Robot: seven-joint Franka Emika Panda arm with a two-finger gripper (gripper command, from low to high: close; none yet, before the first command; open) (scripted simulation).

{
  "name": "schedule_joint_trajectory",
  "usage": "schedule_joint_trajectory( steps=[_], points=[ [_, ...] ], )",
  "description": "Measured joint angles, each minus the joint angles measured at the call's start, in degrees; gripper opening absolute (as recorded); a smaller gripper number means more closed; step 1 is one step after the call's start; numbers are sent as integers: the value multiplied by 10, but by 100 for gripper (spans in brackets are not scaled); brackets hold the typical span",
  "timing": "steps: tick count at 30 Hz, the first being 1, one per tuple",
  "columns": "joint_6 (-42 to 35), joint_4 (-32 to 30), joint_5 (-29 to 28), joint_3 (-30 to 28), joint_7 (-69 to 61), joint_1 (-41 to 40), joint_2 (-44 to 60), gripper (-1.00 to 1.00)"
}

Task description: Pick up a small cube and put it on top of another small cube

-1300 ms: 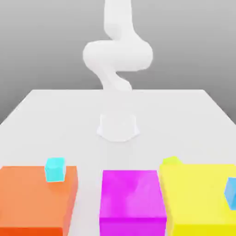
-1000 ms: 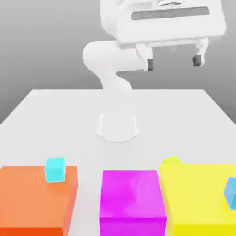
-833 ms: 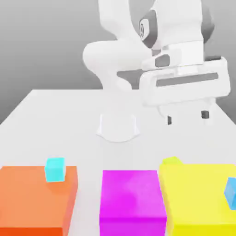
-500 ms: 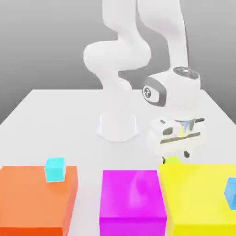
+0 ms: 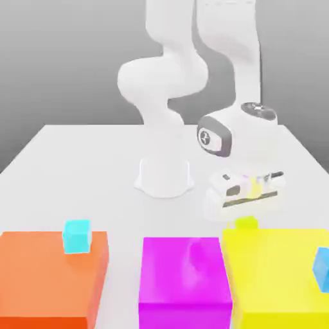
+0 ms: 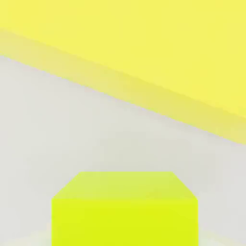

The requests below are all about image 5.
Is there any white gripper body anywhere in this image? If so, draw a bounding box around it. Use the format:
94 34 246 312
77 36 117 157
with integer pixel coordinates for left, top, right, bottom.
203 185 281 223

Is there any small blue cube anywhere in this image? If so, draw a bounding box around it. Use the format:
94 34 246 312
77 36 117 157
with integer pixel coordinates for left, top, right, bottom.
312 247 329 294

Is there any large yellow box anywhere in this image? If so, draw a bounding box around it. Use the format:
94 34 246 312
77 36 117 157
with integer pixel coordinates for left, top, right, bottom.
222 227 329 329

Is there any large orange box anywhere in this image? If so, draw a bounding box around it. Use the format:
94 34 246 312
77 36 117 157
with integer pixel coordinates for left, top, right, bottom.
0 230 110 329

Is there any small lime green cube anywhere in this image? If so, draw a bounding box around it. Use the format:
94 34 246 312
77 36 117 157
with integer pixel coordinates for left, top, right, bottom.
235 215 259 230

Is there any small cyan cube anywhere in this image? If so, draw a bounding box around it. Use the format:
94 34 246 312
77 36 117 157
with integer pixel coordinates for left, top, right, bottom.
62 219 93 254

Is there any large magenta box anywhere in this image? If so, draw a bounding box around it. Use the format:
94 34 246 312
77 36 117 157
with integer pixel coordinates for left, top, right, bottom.
138 236 234 329

